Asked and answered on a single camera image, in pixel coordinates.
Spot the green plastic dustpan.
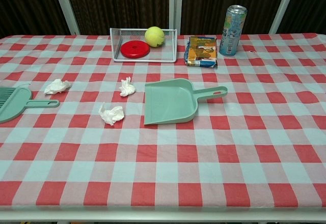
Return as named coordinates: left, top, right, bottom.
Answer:
left=144, top=78, right=229, bottom=126

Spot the green plastic hand brush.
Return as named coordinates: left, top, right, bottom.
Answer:
left=0, top=82, right=61, bottom=124

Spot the yellow tennis ball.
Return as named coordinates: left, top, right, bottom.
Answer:
left=144, top=26, right=166, bottom=48

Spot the red white checkered tablecloth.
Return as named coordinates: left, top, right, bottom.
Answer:
left=0, top=34, right=326, bottom=213

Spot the red plastic disc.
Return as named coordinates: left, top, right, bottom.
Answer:
left=120, top=40, right=151, bottom=58

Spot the orange blue snack packet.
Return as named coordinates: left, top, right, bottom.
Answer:
left=184, top=35, right=219, bottom=70

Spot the white rectangular tray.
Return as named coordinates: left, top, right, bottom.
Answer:
left=109, top=27, right=178, bottom=63

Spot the tall silver drink can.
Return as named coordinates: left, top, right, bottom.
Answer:
left=219, top=4, right=248, bottom=57

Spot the white upright partition post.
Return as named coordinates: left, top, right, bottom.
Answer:
left=168, top=0, right=184, bottom=36

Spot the white slanted partition post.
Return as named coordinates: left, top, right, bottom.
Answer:
left=268, top=0, right=300, bottom=35
left=50, top=0, right=81, bottom=35

